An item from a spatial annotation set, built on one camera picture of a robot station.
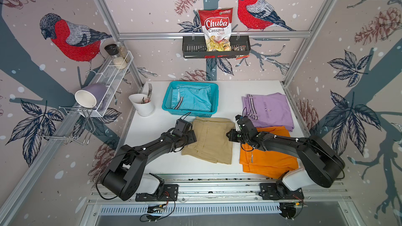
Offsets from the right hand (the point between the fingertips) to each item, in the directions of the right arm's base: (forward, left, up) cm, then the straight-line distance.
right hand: (226, 133), depth 90 cm
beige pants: (-6, +8, -2) cm, 10 cm away
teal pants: (+26, +23, +1) cm, 35 cm away
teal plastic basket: (+29, +7, -2) cm, 30 cm away
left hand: (-1, +19, -1) cm, 19 cm away
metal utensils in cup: (+20, +51, +5) cm, 55 cm away
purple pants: (+20, -31, -3) cm, 37 cm away
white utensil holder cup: (+15, +52, +2) cm, 54 cm away
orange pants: (-16, -21, -2) cm, 27 cm away
